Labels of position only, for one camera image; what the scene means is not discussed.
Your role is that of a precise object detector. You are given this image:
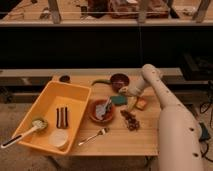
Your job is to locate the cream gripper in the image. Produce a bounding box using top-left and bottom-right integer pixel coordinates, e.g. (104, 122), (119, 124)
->
(119, 78), (148, 112)

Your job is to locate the green sponge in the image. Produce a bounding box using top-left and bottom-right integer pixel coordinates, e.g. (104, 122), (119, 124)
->
(110, 95), (127, 106)

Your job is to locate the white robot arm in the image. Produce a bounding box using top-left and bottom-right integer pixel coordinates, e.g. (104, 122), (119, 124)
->
(119, 64), (204, 171)

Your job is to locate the purple bowl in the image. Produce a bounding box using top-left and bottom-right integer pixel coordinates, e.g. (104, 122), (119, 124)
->
(110, 73), (130, 92)

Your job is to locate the orange clay bowl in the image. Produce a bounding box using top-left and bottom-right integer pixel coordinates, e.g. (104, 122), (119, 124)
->
(89, 99), (115, 124)

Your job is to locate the yellow spatula with orange head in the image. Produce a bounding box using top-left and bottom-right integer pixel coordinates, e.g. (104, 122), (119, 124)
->
(135, 98), (147, 110)

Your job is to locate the crumpled silver foil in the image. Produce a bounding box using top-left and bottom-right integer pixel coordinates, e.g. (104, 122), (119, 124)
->
(95, 98), (112, 120)

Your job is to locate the silver fork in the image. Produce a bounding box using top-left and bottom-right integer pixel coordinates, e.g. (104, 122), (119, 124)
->
(78, 127), (110, 146)

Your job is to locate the yellow plastic bin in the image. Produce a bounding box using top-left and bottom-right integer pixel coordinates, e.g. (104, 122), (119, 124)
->
(13, 81), (91, 155)

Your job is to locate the dark small cup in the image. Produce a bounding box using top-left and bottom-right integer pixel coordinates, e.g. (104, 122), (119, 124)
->
(59, 75), (71, 83)

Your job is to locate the brown sausage pair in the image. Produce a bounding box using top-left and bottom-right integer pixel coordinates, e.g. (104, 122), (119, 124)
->
(56, 107), (68, 129)

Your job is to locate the dish brush with white handle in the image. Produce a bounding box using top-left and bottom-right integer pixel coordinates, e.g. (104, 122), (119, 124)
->
(0, 119), (48, 149)

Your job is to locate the black floor cable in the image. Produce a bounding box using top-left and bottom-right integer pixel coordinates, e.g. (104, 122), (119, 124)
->
(199, 101), (213, 164)

